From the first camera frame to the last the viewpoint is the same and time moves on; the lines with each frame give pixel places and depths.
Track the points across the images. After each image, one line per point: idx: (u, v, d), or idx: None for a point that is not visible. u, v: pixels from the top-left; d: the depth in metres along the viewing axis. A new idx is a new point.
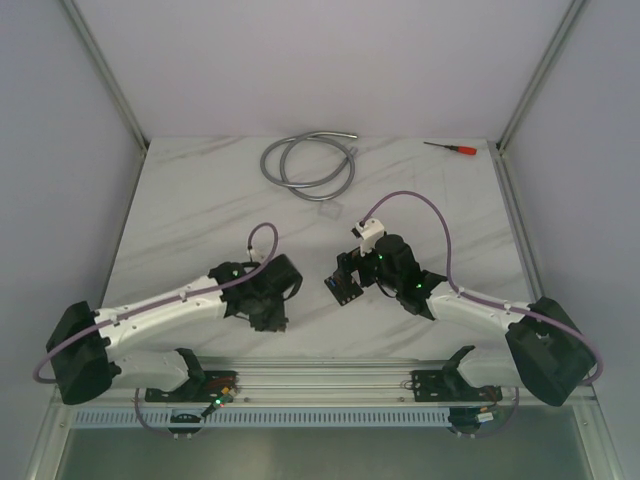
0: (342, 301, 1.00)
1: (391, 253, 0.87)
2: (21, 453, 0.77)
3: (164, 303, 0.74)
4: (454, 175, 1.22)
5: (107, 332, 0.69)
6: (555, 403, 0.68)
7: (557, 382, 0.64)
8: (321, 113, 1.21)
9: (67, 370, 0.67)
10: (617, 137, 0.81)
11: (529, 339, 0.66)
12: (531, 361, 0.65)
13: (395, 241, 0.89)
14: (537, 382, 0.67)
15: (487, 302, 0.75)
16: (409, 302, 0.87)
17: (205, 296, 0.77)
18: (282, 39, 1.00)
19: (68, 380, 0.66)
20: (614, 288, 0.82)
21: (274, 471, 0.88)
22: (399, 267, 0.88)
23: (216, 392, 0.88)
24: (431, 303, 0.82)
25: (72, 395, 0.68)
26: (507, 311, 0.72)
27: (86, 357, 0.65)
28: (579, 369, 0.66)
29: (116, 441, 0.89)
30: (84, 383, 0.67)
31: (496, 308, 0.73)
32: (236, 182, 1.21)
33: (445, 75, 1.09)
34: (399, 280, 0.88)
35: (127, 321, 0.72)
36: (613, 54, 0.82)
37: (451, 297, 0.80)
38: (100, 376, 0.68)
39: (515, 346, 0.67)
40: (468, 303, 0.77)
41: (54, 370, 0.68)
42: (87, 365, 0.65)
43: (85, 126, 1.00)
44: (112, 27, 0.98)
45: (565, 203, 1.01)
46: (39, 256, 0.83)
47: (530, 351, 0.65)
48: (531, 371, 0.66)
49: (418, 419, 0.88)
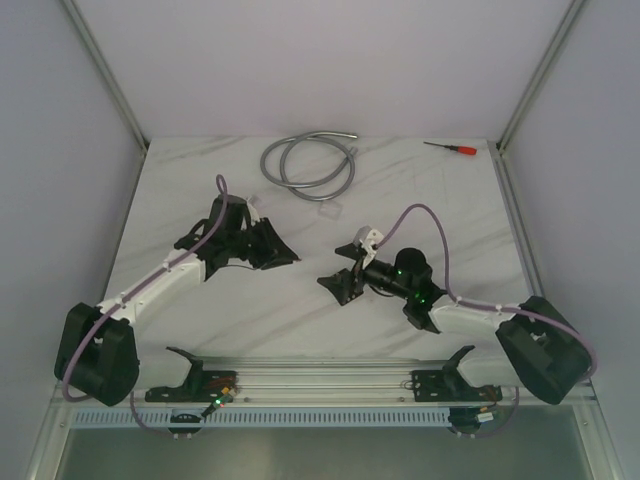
0: (342, 302, 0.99)
1: (411, 272, 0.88)
2: (21, 453, 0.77)
3: (154, 278, 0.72)
4: (454, 175, 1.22)
5: (122, 314, 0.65)
6: (554, 403, 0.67)
7: (555, 382, 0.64)
8: (320, 114, 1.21)
9: (97, 371, 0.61)
10: (617, 137, 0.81)
11: (524, 337, 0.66)
12: (526, 361, 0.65)
13: (418, 260, 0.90)
14: (533, 382, 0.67)
15: (480, 306, 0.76)
16: (415, 316, 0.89)
17: (186, 261, 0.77)
18: (282, 39, 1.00)
19: (101, 378, 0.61)
20: (614, 288, 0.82)
21: (274, 471, 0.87)
22: (416, 284, 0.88)
23: (216, 392, 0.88)
24: (433, 316, 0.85)
25: (110, 392, 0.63)
26: (499, 312, 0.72)
27: (115, 339, 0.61)
28: (575, 367, 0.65)
29: (115, 441, 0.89)
30: (119, 372, 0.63)
31: (489, 311, 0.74)
32: (236, 182, 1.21)
33: (445, 75, 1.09)
34: (410, 295, 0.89)
35: (133, 299, 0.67)
36: (612, 55, 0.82)
37: (451, 307, 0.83)
38: (130, 357, 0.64)
39: (511, 346, 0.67)
40: (462, 310, 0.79)
41: (81, 378, 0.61)
42: (115, 349, 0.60)
43: (85, 124, 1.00)
44: (112, 28, 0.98)
45: (565, 203, 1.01)
46: (39, 256, 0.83)
47: (525, 351, 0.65)
48: (527, 371, 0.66)
49: (418, 420, 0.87)
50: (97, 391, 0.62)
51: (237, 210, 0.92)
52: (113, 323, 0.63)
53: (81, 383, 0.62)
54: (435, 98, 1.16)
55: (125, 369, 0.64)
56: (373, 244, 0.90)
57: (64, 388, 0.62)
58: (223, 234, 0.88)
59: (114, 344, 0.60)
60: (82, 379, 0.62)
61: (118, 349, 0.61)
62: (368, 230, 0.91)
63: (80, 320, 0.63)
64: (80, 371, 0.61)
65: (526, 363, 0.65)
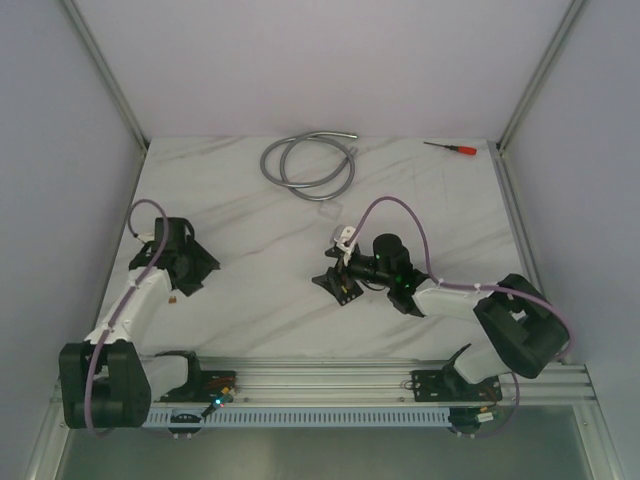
0: (341, 301, 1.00)
1: (388, 257, 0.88)
2: (19, 454, 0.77)
3: (129, 298, 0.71)
4: (454, 175, 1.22)
5: (116, 336, 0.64)
6: (529, 376, 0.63)
7: (531, 356, 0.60)
8: (321, 113, 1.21)
9: (114, 398, 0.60)
10: (618, 136, 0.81)
11: (498, 312, 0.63)
12: (500, 335, 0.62)
13: (395, 244, 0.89)
14: (511, 358, 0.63)
15: (459, 285, 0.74)
16: (399, 301, 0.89)
17: (151, 275, 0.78)
18: (282, 38, 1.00)
19: (123, 402, 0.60)
20: (614, 289, 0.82)
21: (274, 471, 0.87)
22: (395, 267, 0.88)
23: (216, 392, 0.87)
24: (416, 299, 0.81)
25: (138, 412, 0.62)
26: (477, 291, 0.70)
27: (119, 362, 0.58)
28: (552, 341, 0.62)
29: (115, 441, 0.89)
30: (138, 389, 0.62)
31: (468, 289, 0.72)
32: (236, 182, 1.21)
33: (446, 74, 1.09)
34: (392, 281, 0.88)
35: (118, 321, 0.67)
36: (612, 55, 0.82)
37: (433, 290, 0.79)
38: (143, 372, 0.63)
39: (485, 321, 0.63)
40: (441, 290, 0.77)
41: (103, 412, 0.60)
42: (127, 368, 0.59)
43: (84, 123, 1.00)
44: (112, 27, 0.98)
45: (564, 203, 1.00)
46: (39, 255, 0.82)
47: (498, 324, 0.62)
48: (503, 346, 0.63)
49: (418, 419, 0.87)
50: (124, 416, 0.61)
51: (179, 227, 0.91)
52: (111, 345, 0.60)
53: (104, 416, 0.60)
54: (435, 98, 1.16)
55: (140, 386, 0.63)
56: (344, 243, 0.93)
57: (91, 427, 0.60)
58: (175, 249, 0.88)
59: (124, 362, 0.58)
60: (104, 412, 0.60)
61: (130, 368, 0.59)
62: (341, 229, 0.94)
63: (78, 358, 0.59)
64: (99, 404, 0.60)
65: (500, 337, 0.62)
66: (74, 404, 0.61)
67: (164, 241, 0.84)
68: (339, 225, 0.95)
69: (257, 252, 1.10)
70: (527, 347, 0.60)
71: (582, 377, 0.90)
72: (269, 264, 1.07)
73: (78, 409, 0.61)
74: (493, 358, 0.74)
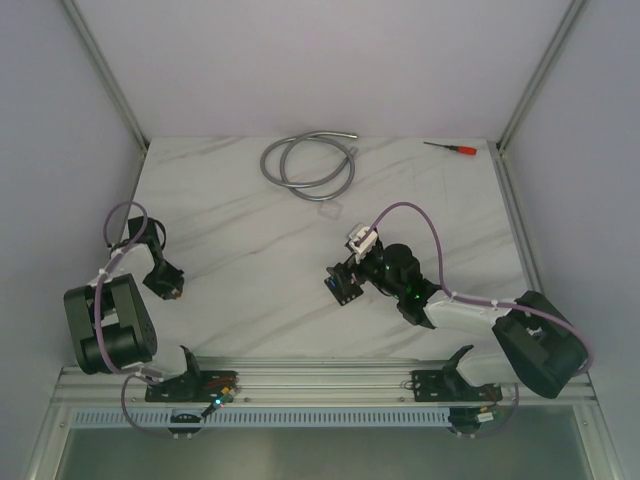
0: (342, 301, 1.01)
1: (399, 267, 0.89)
2: (20, 454, 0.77)
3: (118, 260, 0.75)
4: (453, 175, 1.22)
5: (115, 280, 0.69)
6: (548, 396, 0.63)
7: (551, 377, 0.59)
8: (321, 113, 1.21)
9: (123, 330, 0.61)
10: (618, 136, 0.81)
11: (520, 332, 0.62)
12: (521, 355, 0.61)
13: (405, 254, 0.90)
14: (529, 376, 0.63)
15: (475, 300, 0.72)
16: (409, 312, 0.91)
17: (135, 247, 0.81)
18: (283, 38, 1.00)
19: (133, 330, 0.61)
20: (614, 289, 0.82)
21: (274, 471, 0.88)
22: (405, 279, 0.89)
23: (216, 392, 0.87)
24: (427, 310, 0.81)
25: (151, 346, 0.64)
26: (494, 307, 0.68)
27: (124, 290, 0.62)
28: (572, 361, 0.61)
29: (115, 442, 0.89)
30: (145, 323, 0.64)
31: (485, 306, 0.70)
32: (236, 182, 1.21)
33: (445, 74, 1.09)
34: (403, 292, 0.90)
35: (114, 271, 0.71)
36: (613, 55, 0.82)
37: (447, 303, 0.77)
38: (145, 308, 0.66)
39: (504, 341, 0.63)
40: (456, 304, 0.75)
41: (117, 348, 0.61)
42: (132, 292, 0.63)
43: (84, 124, 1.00)
44: (112, 27, 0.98)
45: (565, 203, 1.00)
46: (39, 255, 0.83)
47: (519, 343, 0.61)
48: (521, 363, 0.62)
49: (418, 420, 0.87)
50: (136, 350, 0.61)
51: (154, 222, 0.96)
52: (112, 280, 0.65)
53: (119, 353, 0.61)
54: (435, 98, 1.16)
55: (146, 320, 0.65)
56: (356, 241, 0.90)
57: (110, 364, 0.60)
58: (154, 235, 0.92)
59: (128, 288, 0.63)
60: (117, 347, 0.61)
61: (134, 295, 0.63)
62: (358, 228, 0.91)
63: (84, 298, 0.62)
64: (111, 342, 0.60)
65: (520, 357, 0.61)
66: (86, 347, 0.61)
67: (144, 222, 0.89)
68: (357, 224, 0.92)
69: (257, 252, 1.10)
70: (549, 368, 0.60)
71: (582, 378, 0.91)
72: (269, 264, 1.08)
73: (90, 351, 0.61)
74: (503, 368, 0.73)
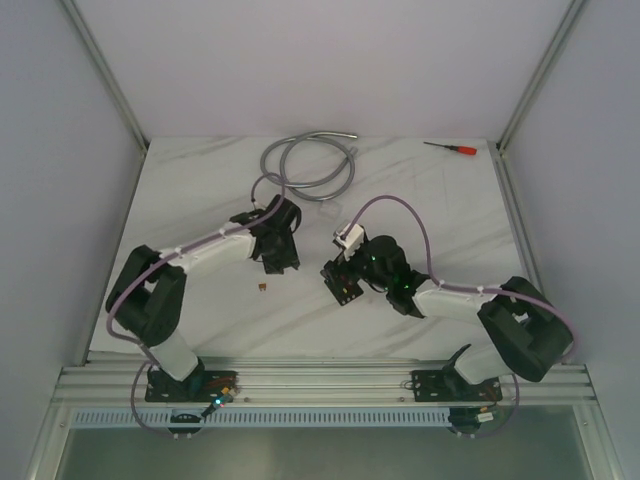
0: (341, 301, 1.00)
1: (384, 257, 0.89)
2: (20, 454, 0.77)
3: (208, 241, 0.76)
4: (454, 175, 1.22)
5: (178, 261, 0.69)
6: (533, 379, 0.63)
7: (536, 360, 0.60)
8: (321, 113, 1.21)
9: (143, 309, 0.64)
10: (619, 135, 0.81)
11: (504, 316, 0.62)
12: (506, 340, 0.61)
13: (389, 245, 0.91)
14: (514, 360, 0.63)
15: (462, 288, 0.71)
16: (399, 303, 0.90)
17: (237, 234, 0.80)
18: (283, 37, 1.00)
19: (148, 315, 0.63)
20: (614, 289, 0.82)
21: (274, 471, 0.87)
22: (391, 269, 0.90)
23: (216, 392, 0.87)
24: (416, 299, 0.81)
25: (154, 337, 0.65)
26: (480, 293, 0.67)
27: (166, 285, 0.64)
28: (557, 345, 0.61)
29: (114, 442, 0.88)
30: (164, 317, 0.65)
31: (471, 293, 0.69)
32: (236, 182, 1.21)
33: (445, 74, 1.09)
34: (391, 282, 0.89)
35: (190, 253, 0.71)
36: (613, 54, 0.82)
37: (434, 292, 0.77)
38: (174, 305, 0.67)
39: (489, 325, 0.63)
40: (444, 292, 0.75)
41: (126, 319, 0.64)
42: (170, 290, 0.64)
43: (84, 122, 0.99)
44: (113, 27, 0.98)
45: (565, 202, 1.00)
46: (40, 254, 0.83)
47: (503, 328, 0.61)
48: (507, 349, 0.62)
49: (419, 420, 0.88)
50: (140, 332, 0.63)
51: (290, 213, 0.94)
52: (170, 267, 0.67)
53: (125, 323, 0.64)
54: (435, 98, 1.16)
55: (167, 315, 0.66)
56: (341, 235, 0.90)
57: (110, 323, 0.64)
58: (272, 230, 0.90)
59: (171, 283, 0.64)
60: (128, 318, 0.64)
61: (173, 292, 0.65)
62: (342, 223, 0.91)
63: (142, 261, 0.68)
64: (128, 308, 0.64)
65: (505, 341, 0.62)
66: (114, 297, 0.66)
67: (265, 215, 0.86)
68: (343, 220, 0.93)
69: None
70: (533, 352, 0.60)
71: (582, 378, 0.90)
72: None
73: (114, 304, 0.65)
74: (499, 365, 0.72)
